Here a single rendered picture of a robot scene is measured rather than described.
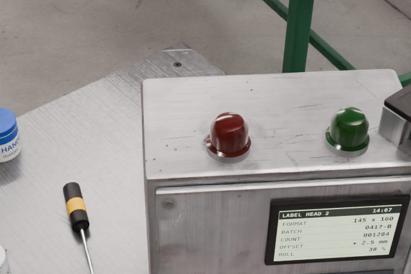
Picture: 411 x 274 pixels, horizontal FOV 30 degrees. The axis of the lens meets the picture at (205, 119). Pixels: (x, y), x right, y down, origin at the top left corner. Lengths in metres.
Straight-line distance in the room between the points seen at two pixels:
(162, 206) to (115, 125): 1.00
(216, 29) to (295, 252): 2.69
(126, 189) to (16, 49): 1.84
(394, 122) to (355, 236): 0.07
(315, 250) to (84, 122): 1.01
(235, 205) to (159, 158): 0.05
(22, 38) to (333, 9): 1.29
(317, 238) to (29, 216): 0.88
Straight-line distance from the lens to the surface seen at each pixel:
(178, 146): 0.45
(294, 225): 0.46
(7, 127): 1.36
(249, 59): 2.99
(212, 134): 0.43
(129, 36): 3.11
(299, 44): 2.21
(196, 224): 0.45
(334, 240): 0.48
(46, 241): 1.26
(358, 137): 0.45
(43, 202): 1.32
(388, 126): 0.46
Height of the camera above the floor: 1.78
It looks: 41 degrees down
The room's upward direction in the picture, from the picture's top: 1 degrees clockwise
